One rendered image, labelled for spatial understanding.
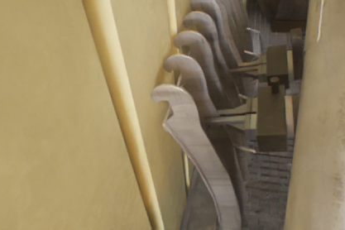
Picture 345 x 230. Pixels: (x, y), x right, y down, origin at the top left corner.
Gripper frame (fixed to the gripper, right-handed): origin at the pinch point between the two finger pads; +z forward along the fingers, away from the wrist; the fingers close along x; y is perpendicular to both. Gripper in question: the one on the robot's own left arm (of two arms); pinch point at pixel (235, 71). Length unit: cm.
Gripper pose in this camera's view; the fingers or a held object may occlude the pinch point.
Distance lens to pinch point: 81.4
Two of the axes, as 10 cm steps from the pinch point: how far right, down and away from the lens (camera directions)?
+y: 3.0, 7.2, 6.3
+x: 2.3, -6.9, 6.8
